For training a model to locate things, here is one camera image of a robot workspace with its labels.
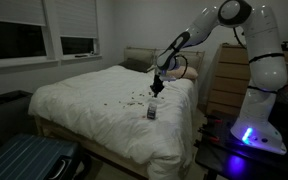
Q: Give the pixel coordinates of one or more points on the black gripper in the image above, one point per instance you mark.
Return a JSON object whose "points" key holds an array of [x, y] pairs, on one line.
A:
{"points": [[157, 82]]}

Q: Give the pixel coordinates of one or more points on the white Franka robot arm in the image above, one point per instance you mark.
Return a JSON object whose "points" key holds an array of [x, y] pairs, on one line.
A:
{"points": [[267, 66]]}

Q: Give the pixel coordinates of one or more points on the white bed duvet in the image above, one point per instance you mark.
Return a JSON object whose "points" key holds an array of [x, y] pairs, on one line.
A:
{"points": [[94, 90]]}

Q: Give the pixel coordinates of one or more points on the small grey cup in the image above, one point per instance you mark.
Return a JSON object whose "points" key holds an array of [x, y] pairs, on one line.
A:
{"points": [[152, 111]]}

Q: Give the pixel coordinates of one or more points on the dark grey pillow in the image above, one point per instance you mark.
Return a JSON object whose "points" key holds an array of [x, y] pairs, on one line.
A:
{"points": [[135, 65]]}

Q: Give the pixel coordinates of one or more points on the peach pillow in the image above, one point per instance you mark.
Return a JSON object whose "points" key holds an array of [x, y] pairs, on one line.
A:
{"points": [[189, 72]]}

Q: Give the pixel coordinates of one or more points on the wooden dresser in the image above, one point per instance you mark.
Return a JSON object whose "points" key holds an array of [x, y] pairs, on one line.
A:
{"points": [[229, 83]]}

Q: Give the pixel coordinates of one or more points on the small black remote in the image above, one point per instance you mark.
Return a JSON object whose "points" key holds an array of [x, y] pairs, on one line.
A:
{"points": [[81, 56]]}

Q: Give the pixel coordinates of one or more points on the black robot table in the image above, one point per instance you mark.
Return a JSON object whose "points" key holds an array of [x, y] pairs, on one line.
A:
{"points": [[217, 156]]}

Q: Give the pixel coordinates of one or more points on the narrow dark window pane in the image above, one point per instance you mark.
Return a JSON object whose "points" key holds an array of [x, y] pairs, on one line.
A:
{"points": [[77, 45]]}

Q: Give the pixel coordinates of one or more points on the narrow white roller blind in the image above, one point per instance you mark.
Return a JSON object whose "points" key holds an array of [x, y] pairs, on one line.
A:
{"points": [[77, 18]]}

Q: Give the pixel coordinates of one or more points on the white window sill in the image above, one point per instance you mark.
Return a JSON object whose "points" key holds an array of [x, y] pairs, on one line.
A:
{"points": [[34, 63]]}

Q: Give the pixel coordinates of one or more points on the dark blue ribbed suitcase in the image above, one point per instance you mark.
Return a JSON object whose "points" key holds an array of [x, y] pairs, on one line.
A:
{"points": [[24, 156]]}

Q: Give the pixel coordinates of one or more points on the wide dark window pane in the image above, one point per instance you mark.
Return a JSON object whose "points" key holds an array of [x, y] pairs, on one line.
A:
{"points": [[14, 41]]}

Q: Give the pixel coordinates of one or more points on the wide white roller blind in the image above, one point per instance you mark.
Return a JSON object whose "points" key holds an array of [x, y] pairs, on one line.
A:
{"points": [[14, 11]]}

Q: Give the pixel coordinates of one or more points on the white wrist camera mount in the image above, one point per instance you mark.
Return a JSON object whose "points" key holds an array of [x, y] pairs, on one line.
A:
{"points": [[169, 78]]}

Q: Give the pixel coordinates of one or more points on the wooden bed frame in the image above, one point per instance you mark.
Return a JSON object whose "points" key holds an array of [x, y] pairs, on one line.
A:
{"points": [[94, 146]]}

